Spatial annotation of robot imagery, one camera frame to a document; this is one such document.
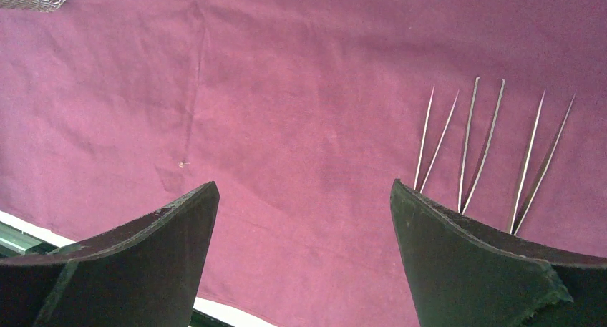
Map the magenta surgical wrap cloth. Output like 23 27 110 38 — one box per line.
1 0 606 326

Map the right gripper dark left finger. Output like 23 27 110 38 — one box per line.
1 182 220 326

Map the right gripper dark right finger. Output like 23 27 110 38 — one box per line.
390 180 606 326

